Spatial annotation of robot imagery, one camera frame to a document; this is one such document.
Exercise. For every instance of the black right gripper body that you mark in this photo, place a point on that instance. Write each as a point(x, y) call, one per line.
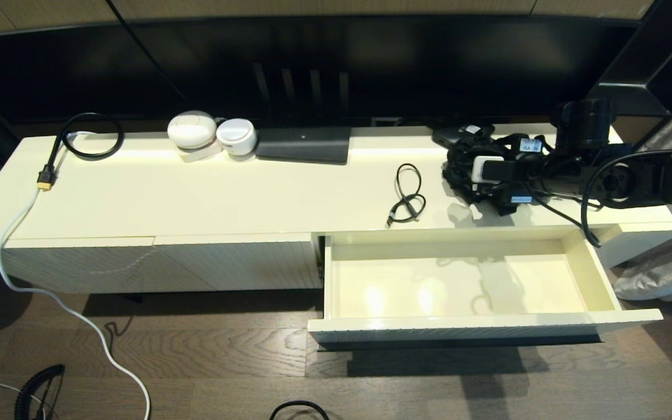
point(531, 172)

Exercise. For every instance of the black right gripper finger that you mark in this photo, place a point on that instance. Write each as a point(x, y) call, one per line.
point(502, 205)

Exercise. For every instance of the black umbrella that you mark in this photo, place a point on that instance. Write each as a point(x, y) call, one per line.
point(458, 160)

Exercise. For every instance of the white fluted drawer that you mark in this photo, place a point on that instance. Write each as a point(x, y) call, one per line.
point(458, 286)

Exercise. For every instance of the white TV cabinet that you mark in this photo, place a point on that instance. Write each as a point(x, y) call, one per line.
point(196, 198)

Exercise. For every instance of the small black box white label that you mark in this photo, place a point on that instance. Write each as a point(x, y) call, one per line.
point(444, 136)

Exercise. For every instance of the black television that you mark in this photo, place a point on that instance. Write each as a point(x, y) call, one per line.
point(371, 58)

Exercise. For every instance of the black flat set-top box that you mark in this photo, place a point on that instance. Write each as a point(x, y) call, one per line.
point(304, 144)

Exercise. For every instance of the small white round device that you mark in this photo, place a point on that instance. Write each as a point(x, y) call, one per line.
point(236, 135)

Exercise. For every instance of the large white round device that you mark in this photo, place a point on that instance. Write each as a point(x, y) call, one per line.
point(191, 130)

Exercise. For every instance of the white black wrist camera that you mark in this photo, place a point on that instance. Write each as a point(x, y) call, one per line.
point(487, 169)

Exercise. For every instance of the black wall shelf unit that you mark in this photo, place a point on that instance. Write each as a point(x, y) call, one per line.
point(633, 76)

